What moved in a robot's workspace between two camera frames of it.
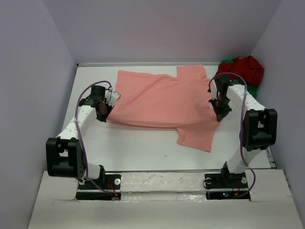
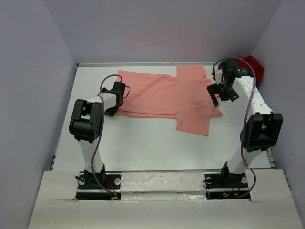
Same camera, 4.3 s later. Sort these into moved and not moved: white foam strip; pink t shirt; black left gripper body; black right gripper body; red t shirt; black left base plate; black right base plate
Moved: black left gripper body; pink t shirt; black right gripper body
Not moved: red t shirt; white foam strip; black left base plate; black right base plate
